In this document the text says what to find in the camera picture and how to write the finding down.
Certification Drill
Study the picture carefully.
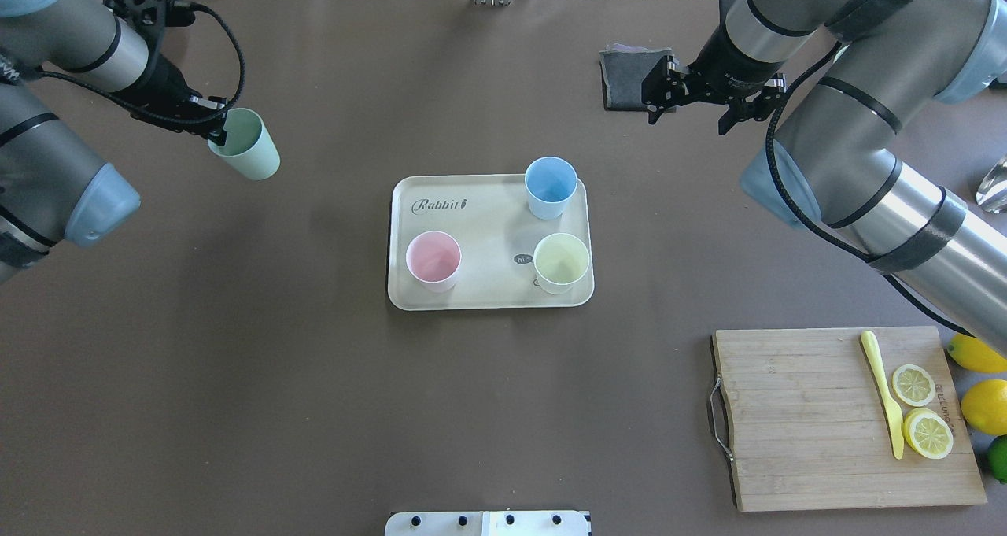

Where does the green lime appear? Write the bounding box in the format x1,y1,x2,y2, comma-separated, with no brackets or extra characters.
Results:
986,435,1007,485

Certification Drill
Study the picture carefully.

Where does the lemon half near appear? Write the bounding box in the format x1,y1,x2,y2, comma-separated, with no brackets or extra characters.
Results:
902,408,954,460

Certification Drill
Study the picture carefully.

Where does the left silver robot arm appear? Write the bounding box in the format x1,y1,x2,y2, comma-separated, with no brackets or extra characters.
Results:
1,0,236,281

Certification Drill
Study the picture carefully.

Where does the yellow plastic knife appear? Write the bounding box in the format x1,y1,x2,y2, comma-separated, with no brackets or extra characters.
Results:
859,329,906,460

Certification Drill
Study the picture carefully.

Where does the lemon half far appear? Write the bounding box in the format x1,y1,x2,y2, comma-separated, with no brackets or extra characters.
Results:
891,364,936,408

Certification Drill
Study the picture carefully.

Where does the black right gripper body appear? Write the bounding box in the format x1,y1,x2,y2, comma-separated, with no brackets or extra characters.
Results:
669,0,788,112

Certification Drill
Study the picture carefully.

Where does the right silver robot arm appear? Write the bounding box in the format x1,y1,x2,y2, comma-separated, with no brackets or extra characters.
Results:
640,0,1005,353

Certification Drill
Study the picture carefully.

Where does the lemon half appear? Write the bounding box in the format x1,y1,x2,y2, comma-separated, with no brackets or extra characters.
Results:
902,408,954,460
891,364,936,408

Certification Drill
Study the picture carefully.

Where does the metal scoop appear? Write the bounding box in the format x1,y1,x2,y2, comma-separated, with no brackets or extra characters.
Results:
975,154,1006,214

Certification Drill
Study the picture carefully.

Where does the whole yellow lemon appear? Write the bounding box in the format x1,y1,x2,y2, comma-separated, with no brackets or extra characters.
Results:
961,379,1006,436
946,333,1006,374

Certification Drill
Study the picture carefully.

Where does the folded grey cloth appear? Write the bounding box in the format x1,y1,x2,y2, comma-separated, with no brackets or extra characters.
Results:
599,43,675,112

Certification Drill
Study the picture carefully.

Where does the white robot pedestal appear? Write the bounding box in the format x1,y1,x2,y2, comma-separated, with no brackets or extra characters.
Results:
384,508,592,535

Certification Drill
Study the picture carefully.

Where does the pink cup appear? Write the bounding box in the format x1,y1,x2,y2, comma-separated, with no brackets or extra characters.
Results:
405,231,463,293

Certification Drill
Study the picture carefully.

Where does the light blue cup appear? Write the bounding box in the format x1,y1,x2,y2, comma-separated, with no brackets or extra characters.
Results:
524,156,578,220

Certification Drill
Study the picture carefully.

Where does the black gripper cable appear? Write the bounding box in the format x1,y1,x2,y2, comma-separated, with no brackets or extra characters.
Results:
765,44,976,340

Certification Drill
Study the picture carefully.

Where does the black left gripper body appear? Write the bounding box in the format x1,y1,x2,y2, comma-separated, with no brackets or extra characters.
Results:
104,0,208,134

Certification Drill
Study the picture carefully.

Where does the mint green cup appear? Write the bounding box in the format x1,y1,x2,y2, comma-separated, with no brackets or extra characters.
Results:
207,108,281,181

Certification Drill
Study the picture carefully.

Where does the pale yellow cup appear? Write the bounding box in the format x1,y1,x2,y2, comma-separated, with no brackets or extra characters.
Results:
533,232,591,295

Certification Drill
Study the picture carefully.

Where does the cream rabbit tray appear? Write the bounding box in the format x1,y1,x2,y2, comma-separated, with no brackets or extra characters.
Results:
387,173,595,311

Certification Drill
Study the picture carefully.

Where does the wooden cutting board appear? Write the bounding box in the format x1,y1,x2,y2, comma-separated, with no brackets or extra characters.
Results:
711,327,987,513

